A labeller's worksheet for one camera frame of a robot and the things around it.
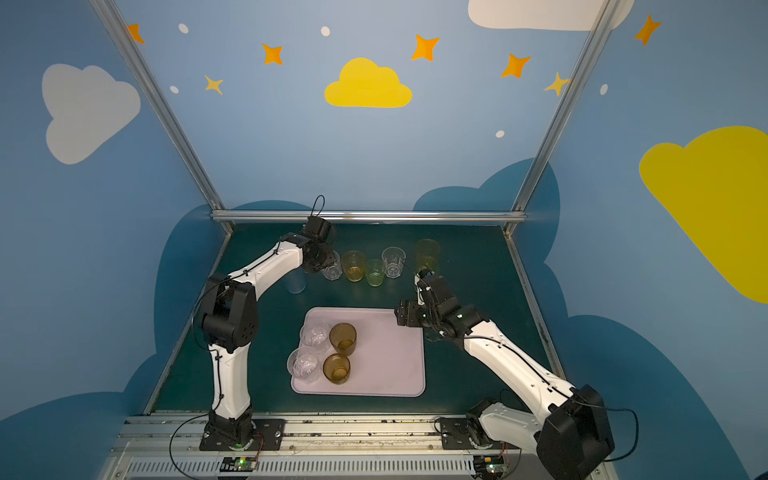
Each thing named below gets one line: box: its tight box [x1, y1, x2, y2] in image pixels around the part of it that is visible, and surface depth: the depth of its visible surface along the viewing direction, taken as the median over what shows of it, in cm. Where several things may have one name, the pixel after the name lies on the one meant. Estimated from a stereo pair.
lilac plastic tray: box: [291, 307, 426, 397], surface depth 88 cm
